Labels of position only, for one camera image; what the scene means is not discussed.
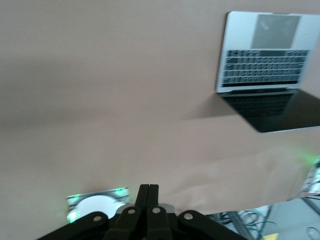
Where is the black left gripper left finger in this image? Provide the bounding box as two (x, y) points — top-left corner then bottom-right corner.
(32, 184), (150, 240)

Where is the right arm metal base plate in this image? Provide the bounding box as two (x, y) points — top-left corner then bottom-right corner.
(301, 156), (320, 196)

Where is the grey cable bundle under table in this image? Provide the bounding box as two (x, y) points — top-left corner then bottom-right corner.
(212, 208), (276, 240)

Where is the aluminium frame bar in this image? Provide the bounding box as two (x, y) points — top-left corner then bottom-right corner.
(227, 211), (252, 240)

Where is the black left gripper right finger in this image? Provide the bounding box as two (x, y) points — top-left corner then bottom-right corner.
(147, 184), (241, 240)

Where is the silver laptop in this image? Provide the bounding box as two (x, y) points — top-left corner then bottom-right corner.
(215, 10), (320, 134)

